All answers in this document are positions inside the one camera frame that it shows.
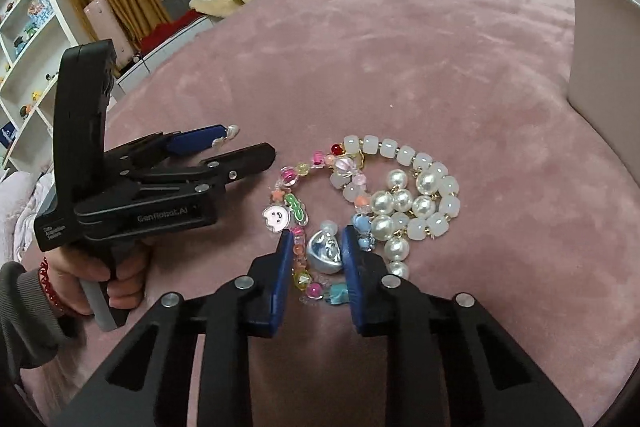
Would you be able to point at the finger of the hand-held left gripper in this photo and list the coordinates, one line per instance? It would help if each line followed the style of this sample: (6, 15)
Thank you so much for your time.
(195, 139)
(240, 159)

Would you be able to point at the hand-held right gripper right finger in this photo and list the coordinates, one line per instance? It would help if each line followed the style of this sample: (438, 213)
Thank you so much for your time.
(352, 282)

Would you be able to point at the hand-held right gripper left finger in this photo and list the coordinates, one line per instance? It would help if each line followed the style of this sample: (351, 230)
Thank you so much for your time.
(282, 282)

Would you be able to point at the small white pearl earring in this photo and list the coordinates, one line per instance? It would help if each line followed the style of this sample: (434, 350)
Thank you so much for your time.
(232, 131)

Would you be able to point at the white storage box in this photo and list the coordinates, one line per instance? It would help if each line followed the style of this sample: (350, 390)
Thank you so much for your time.
(605, 57)

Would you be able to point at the person's left forearm grey sleeve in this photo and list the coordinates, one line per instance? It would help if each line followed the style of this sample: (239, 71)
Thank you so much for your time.
(27, 312)

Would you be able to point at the person's left hand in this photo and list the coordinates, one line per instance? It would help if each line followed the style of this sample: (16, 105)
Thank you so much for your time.
(67, 272)

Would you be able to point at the pale crumpled blanket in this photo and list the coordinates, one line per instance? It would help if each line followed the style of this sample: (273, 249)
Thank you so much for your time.
(22, 212)

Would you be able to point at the white bookshelf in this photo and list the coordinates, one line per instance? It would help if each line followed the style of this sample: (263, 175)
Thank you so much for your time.
(30, 47)

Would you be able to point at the pink chair back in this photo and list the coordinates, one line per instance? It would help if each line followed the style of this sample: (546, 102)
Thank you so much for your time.
(107, 27)

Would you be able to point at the red cloth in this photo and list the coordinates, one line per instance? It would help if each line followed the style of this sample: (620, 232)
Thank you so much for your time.
(167, 29)

